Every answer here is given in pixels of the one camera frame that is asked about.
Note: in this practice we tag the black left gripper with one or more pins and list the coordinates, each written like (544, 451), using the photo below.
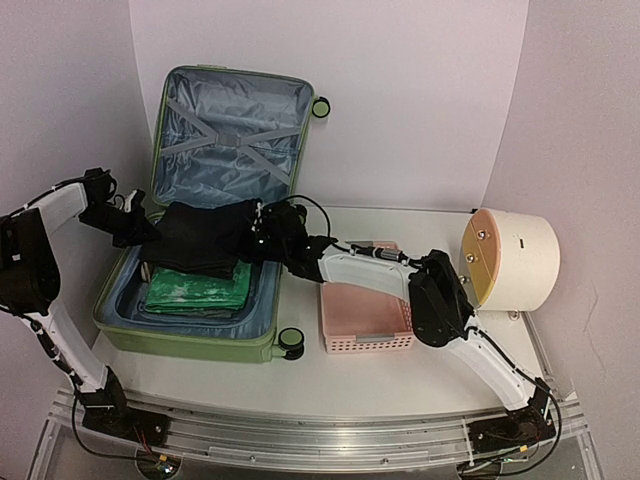
(134, 232)

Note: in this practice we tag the black garment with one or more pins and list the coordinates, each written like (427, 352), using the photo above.
(201, 241)

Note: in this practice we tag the green tie-dye garment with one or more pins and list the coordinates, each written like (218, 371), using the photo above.
(174, 293)

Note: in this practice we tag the green hard-shell suitcase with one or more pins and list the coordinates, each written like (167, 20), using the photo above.
(222, 136)

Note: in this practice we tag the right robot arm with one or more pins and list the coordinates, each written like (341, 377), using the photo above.
(442, 316)

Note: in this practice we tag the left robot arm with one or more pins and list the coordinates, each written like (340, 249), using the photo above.
(31, 285)

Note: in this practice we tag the grey folded garment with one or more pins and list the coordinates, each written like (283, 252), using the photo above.
(193, 317)

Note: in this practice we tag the pink perforated plastic basket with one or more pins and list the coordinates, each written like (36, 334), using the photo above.
(364, 304)

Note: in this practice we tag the white cylindrical container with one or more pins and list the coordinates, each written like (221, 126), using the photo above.
(509, 261)

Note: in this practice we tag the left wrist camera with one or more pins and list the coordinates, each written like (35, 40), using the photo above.
(133, 201)

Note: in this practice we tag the curved aluminium rail base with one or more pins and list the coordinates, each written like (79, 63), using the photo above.
(203, 437)

